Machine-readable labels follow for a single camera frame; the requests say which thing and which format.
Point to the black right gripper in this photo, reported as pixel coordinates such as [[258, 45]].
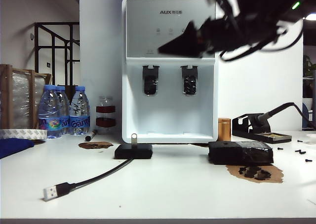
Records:
[[219, 36]]

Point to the silver USB flash drive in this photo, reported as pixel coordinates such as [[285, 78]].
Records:
[[134, 138]]

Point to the black rectangular box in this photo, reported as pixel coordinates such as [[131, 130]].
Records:
[[237, 155]]

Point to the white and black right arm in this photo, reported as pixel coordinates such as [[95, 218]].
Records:
[[259, 11]]

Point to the black USB hub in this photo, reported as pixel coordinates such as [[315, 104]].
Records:
[[133, 153]]

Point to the black dispenser tap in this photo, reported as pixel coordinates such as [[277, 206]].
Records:
[[189, 81], [150, 81]]

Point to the white water dispenser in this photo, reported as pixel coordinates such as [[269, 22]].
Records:
[[170, 115]]

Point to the golden metal cylinder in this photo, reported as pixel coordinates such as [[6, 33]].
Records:
[[224, 130]]

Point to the clear jar red bands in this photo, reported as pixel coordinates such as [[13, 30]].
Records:
[[105, 109]]

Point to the black soldering iron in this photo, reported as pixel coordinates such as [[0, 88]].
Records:
[[279, 109]]

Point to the black soldering iron stand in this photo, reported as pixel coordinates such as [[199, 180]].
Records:
[[271, 138]]

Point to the ceiling light strip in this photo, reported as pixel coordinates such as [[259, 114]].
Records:
[[311, 16]]

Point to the water bottle blue label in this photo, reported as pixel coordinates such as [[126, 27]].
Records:
[[79, 110], [64, 105]]

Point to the black marker pen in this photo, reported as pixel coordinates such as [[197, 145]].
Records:
[[90, 136]]

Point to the black stair railing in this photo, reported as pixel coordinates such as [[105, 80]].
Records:
[[53, 48]]

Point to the small brown paper patch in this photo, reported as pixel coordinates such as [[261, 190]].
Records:
[[93, 145]]

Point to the water bottle colourful label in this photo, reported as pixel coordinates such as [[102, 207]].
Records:
[[49, 110]]

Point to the large brown paper patch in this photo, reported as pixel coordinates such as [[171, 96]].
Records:
[[274, 173]]

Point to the white plastic lid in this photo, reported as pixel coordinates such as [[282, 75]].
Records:
[[311, 138]]

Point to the white tape roll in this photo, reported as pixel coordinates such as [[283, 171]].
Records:
[[22, 134]]

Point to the blue cloth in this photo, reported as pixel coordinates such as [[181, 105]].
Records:
[[12, 146]]

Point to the small wall plate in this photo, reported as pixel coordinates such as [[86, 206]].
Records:
[[48, 65]]

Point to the wooden frame with plastic wrap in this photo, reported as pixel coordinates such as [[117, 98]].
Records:
[[8, 98]]

